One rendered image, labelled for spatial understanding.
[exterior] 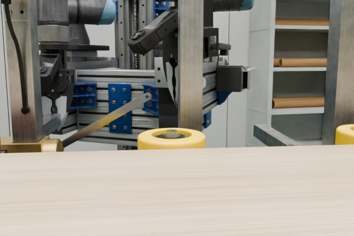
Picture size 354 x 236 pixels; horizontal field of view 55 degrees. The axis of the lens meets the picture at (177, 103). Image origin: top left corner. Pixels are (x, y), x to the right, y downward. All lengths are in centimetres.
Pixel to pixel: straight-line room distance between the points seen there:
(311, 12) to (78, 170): 356
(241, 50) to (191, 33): 291
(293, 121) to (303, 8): 114
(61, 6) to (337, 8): 59
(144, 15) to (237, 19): 219
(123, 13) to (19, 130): 86
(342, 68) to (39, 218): 49
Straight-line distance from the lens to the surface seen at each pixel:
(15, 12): 55
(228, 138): 348
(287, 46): 363
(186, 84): 52
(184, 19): 52
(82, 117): 132
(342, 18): 60
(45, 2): 87
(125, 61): 135
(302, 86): 374
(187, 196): 25
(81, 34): 136
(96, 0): 100
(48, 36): 86
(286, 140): 72
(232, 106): 343
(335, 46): 61
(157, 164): 32
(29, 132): 56
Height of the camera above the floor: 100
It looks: 8 degrees down
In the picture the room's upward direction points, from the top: straight up
